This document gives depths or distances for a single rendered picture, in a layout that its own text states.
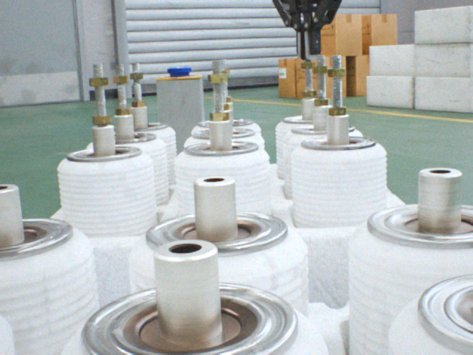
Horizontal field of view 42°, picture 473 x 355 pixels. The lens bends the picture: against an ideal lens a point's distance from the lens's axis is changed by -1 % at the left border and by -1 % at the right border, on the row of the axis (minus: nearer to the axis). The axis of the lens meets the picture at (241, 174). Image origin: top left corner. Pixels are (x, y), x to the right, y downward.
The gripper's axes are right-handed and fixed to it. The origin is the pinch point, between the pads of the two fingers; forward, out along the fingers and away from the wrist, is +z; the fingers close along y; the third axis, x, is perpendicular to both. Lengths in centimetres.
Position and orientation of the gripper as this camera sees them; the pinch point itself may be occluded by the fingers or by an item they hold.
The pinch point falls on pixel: (308, 45)
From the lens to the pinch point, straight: 86.9
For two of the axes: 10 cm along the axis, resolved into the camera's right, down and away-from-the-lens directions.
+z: 0.4, 9.8, 1.9
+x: -7.9, 1.5, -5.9
